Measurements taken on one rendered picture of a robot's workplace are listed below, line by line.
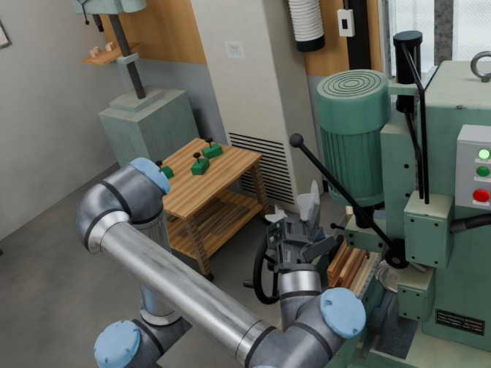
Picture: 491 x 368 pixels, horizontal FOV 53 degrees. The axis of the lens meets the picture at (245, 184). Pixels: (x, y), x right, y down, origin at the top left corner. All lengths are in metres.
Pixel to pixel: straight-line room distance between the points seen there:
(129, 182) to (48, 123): 2.99
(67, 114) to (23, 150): 0.45
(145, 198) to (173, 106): 2.40
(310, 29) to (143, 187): 1.69
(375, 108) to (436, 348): 0.69
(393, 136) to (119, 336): 0.99
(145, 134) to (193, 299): 2.55
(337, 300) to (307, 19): 1.94
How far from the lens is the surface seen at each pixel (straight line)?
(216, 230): 2.98
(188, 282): 0.97
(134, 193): 1.18
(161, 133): 3.52
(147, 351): 1.62
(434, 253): 1.18
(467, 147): 1.03
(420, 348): 1.51
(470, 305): 1.40
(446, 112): 1.07
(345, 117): 1.17
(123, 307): 3.04
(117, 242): 1.07
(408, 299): 1.30
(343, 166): 1.25
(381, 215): 1.75
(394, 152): 1.19
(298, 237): 1.08
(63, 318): 3.19
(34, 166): 4.15
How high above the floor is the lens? 2.00
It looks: 33 degrees down
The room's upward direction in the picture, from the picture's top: 14 degrees counter-clockwise
